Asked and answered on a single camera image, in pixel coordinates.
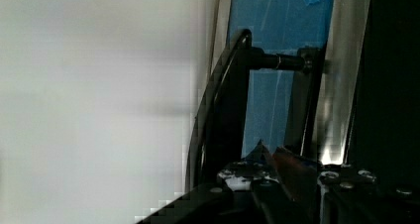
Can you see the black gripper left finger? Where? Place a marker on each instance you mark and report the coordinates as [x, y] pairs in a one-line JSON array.
[[257, 165]]

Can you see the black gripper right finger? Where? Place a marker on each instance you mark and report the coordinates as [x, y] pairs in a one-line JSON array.
[[335, 194]]

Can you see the black toaster oven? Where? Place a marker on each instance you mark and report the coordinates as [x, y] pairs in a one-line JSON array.
[[355, 99]]

